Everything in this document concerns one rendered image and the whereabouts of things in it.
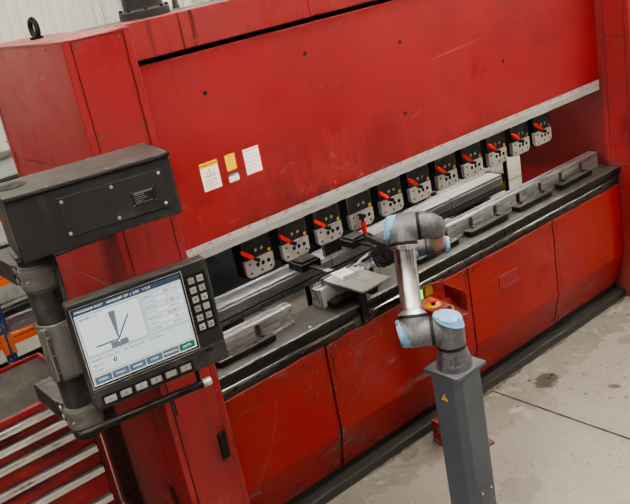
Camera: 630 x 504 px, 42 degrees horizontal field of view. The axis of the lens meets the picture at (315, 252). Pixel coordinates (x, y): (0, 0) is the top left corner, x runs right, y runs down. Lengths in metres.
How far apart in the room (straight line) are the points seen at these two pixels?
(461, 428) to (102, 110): 1.85
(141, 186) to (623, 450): 2.65
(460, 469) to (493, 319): 1.21
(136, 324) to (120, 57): 0.92
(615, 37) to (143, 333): 3.45
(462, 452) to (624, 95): 2.54
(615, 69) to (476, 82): 1.10
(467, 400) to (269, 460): 0.93
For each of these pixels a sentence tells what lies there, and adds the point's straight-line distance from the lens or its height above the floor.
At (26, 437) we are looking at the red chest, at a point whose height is 0.90.
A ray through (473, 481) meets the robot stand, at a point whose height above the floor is 0.27.
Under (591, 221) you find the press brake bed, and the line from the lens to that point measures 5.14.
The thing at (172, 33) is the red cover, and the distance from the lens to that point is 3.22.
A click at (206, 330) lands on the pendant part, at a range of 2.66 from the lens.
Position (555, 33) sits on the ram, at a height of 1.75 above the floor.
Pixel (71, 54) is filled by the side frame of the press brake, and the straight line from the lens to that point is 2.83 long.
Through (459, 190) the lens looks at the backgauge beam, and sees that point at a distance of 4.81.
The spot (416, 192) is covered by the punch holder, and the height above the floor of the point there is 1.22.
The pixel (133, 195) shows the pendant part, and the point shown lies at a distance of 2.49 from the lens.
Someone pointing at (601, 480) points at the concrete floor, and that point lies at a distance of 4.01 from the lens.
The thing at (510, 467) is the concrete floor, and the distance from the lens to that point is 4.10.
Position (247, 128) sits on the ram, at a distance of 3.41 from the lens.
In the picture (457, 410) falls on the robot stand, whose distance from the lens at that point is 3.38.
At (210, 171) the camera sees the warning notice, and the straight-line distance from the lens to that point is 3.33.
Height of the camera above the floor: 2.43
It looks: 20 degrees down
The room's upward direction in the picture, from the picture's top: 11 degrees counter-clockwise
